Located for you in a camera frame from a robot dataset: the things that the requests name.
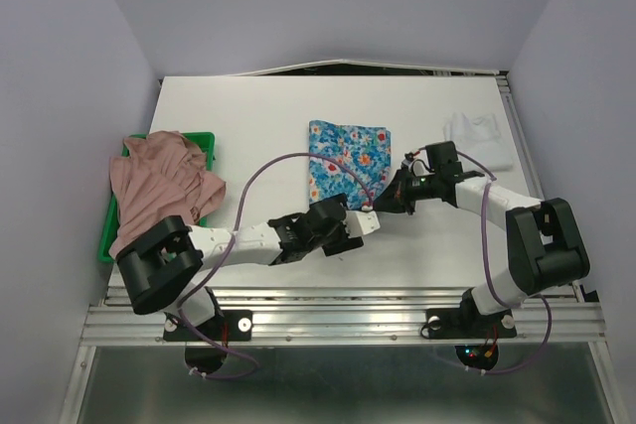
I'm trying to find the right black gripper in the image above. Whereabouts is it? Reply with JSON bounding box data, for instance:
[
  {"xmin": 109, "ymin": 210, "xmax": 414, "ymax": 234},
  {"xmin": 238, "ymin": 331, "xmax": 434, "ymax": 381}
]
[{"xmin": 370, "ymin": 164, "xmax": 439, "ymax": 214}]

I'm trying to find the blue floral skirt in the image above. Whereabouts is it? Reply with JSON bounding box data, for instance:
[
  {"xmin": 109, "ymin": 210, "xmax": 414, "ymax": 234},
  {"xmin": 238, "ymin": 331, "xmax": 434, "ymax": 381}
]
[{"xmin": 308, "ymin": 120, "xmax": 392, "ymax": 210}]

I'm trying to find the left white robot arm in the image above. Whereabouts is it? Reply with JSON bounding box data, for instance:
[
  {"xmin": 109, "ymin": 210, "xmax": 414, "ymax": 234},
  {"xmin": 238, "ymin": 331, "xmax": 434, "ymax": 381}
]
[{"xmin": 116, "ymin": 195, "xmax": 380, "ymax": 339}]

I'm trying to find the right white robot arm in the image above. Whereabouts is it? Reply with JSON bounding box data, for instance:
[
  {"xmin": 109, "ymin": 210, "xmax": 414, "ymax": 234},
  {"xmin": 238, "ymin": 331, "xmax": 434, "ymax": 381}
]
[{"xmin": 374, "ymin": 141, "xmax": 590, "ymax": 335}]

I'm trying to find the green plastic bin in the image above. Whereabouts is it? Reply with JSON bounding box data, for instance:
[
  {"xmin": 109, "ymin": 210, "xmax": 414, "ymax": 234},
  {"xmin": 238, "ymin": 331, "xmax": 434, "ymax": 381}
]
[{"xmin": 97, "ymin": 132, "xmax": 216, "ymax": 264}]

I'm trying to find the pink skirt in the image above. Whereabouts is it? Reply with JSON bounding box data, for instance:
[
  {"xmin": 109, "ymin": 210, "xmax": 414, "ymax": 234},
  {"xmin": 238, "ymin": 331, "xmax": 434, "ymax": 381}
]
[{"xmin": 106, "ymin": 131, "xmax": 227, "ymax": 258}]

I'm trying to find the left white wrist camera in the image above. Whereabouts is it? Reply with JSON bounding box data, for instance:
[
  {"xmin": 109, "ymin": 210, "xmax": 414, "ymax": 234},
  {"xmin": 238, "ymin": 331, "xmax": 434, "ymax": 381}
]
[{"xmin": 344, "ymin": 211, "xmax": 381, "ymax": 238}]

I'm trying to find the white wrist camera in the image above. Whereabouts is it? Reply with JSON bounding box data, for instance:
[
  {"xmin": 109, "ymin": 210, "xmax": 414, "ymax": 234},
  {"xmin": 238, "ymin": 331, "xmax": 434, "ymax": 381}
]
[
  {"xmin": 344, "ymin": 211, "xmax": 381, "ymax": 238},
  {"xmin": 401, "ymin": 150, "xmax": 429, "ymax": 176}
]

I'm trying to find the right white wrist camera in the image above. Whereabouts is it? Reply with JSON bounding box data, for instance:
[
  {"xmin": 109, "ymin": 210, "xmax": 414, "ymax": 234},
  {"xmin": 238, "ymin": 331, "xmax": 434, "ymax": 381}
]
[{"xmin": 401, "ymin": 150, "xmax": 429, "ymax": 176}]

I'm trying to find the aluminium table frame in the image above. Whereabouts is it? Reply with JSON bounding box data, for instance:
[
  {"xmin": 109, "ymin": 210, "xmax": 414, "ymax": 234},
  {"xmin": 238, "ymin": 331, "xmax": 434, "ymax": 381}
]
[{"xmin": 61, "ymin": 74, "xmax": 630, "ymax": 423}]

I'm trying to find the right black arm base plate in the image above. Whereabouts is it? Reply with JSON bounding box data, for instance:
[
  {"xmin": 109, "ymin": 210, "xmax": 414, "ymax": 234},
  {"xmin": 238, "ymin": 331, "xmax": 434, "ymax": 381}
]
[{"xmin": 420, "ymin": 308, "xmax": 517, "ymax": 341}]

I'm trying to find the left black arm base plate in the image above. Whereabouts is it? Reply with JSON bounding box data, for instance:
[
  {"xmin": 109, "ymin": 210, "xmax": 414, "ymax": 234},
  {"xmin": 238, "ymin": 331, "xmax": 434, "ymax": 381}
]
[{"xmin": 162, "ymin": 310, "xmax": 252, "ymax": 344}]

